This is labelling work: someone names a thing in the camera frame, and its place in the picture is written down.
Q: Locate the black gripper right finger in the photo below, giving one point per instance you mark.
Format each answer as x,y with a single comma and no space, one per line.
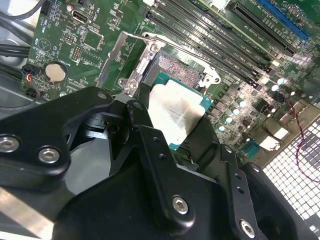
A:
237,185

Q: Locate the silver CPU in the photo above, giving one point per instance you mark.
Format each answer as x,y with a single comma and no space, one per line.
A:
175,110

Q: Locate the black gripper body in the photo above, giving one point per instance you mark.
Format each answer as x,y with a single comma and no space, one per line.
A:
120,200

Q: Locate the metal socket cover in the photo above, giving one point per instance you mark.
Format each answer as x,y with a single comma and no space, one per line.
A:
113,53

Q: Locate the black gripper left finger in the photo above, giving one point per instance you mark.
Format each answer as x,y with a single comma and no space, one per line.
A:
37,130

